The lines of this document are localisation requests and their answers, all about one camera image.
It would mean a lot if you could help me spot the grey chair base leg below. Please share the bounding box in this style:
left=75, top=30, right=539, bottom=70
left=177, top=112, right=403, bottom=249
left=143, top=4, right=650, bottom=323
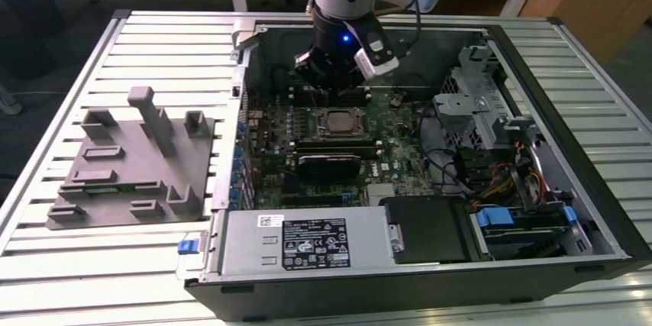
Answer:
left=0, top=84, right=22, bottom=116

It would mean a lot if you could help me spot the silver finned heatsink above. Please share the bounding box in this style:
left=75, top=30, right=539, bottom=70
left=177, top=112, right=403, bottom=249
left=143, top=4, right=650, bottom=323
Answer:
left=365, top=183, right=397, bottom=205

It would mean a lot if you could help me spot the black RAM slot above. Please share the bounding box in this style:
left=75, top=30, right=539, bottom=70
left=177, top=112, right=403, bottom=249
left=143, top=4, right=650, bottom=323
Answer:
left=286, top=87, right=371, bottom=94
left=287, top=98, right=371, bottom=106
left=286, top=91, right=371, bottom=98
left=294, top=137, right=382, bottom=144
left=293, top=146, right=382, bottom=153
left=293, top=150, right=382, bottom=157
left=293, top=142, right=382, bottom=149
left=287, top=95, right=371, bottom=102

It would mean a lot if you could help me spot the metal socket cover frame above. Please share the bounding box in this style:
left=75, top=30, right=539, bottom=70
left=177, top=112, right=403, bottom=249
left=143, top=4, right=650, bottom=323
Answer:
left=315, top=108, right=365, bottom=139

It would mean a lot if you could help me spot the green RAM stick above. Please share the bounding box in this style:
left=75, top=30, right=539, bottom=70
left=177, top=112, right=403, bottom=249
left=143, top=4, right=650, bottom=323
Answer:
left=83, top=185, right=165, bottom=194

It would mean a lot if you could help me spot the CPU socket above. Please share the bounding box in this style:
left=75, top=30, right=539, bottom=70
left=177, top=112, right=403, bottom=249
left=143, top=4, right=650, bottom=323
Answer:
left=314, top=107, right=366, bottom=140

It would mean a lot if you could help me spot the silver perforated drive cage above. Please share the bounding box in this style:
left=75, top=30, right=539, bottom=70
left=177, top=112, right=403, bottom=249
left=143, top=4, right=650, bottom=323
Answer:
left=430, top=45, right=515, bottom=151

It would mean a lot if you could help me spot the silver CPU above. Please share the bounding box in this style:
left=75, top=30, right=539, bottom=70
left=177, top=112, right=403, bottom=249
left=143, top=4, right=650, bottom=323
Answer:
left=325, top=110, right=357, bottom=132

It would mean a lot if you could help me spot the grey power supply unit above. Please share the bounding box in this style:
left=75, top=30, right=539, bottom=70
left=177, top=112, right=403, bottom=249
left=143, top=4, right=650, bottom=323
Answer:
left=215, top=205, right=406, bottom=278

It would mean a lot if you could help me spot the grey parts rack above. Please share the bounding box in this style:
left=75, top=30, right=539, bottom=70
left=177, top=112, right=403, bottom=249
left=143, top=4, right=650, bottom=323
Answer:
left=45, top=85, right=225, bottom=231

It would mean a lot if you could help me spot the green motherboard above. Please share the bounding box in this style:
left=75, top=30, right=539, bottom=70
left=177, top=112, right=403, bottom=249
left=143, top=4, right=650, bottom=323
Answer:
left=235, top=85, right=469, bottom=211

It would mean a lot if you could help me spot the black silver PC case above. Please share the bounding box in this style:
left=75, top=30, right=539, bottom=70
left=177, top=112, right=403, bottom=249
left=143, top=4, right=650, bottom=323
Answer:
left=174, top=16, right=652, bottom=323

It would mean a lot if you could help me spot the wooden cabinet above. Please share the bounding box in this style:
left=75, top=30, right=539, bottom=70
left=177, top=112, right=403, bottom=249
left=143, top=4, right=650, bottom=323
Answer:
left=518, top=0, right=652, bottom=66

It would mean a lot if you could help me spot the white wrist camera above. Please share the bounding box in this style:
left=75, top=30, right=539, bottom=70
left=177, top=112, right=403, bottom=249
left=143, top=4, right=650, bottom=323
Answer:
left=353, top=20, right=399, bottom=79

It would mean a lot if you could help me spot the black cable brown plug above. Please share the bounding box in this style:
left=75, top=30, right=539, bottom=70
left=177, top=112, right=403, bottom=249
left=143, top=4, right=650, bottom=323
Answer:
left=374, top=5, right=407, bottom=18

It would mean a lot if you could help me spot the small black graphics card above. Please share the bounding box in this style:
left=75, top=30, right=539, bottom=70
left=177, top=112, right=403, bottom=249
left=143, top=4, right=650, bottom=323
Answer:
left=295, top=153, right=361, bottom=191

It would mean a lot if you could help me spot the black camera cable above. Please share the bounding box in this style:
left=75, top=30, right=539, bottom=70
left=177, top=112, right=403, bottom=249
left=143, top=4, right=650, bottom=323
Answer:
left=399, top=0, right=425, bottom=58

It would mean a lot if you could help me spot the orange yellow wire bundle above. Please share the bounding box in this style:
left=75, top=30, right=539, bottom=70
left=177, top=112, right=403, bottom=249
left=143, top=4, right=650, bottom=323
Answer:
left=470, top=161, right=549, bottom=205

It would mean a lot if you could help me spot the hard disk in blue carrier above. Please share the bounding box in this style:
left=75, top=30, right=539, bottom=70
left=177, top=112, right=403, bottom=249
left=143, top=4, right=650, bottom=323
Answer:
left=473, top=206, right=574, bottom=260

